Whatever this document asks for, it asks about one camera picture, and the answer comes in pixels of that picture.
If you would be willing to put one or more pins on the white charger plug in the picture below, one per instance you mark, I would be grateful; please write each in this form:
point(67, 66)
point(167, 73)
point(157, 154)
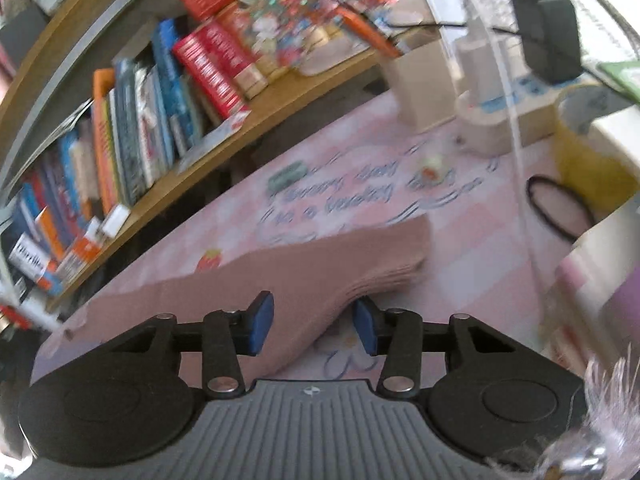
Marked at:
point(116, 220)

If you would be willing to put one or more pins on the row of colourful books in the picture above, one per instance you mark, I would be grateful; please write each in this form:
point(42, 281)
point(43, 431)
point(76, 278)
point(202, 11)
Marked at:
point(130, 125)

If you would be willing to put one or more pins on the pink and lavender towel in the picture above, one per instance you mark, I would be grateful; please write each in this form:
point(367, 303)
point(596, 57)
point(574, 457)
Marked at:
point(275, 270)

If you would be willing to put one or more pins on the black power adapter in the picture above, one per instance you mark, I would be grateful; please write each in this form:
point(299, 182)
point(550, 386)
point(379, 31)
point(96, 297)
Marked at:
point(547, 35)

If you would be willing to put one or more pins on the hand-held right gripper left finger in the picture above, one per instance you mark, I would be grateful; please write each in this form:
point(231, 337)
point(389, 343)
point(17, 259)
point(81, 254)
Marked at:
point(261, 322)

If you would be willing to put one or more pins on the beige box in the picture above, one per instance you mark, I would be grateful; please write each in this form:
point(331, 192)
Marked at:
point(420, 85)

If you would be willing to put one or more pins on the yellow tape roll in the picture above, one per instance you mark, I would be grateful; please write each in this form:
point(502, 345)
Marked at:
point(585, 165)

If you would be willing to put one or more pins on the white power strip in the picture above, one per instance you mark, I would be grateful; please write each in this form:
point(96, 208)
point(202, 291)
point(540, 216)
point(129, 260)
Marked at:
point(525, 115)

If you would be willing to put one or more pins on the pastel stack of notebooks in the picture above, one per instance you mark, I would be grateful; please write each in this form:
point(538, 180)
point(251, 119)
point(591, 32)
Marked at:
point(600, 285)

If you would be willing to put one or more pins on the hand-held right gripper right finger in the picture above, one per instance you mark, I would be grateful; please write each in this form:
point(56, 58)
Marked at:
point(367, 327)

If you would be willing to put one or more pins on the shiny silver bead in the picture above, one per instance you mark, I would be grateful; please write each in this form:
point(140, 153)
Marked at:
point(575, 460)

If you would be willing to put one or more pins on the tall white orange blue box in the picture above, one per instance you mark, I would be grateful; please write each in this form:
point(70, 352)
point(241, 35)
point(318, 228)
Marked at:
point(32, 260)

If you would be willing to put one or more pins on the red boxed book set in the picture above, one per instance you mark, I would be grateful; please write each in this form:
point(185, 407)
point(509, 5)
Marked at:
point(215, 60)

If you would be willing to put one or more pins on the pink checked printed table mat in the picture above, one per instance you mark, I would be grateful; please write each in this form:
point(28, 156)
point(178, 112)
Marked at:
point(475, 260)

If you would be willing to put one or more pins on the white and wooden bookshelf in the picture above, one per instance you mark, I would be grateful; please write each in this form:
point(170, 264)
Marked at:
point(70, 20)

